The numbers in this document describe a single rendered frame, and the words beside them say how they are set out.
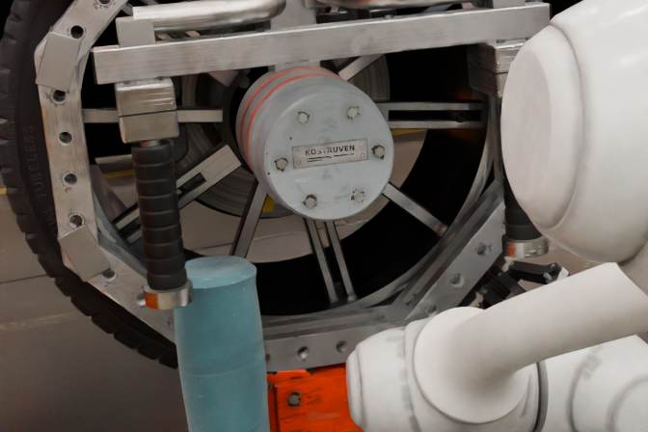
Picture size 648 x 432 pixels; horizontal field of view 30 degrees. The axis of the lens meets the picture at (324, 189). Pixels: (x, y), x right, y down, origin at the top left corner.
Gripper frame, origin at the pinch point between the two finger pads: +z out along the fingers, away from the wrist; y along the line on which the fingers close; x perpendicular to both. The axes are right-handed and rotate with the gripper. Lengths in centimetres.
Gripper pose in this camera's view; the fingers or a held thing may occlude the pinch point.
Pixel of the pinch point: (489, 280)
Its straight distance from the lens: 144.8
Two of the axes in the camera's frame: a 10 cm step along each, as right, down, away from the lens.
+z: -1.9, -2.2, 9.6
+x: -7.5, -6.0, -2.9
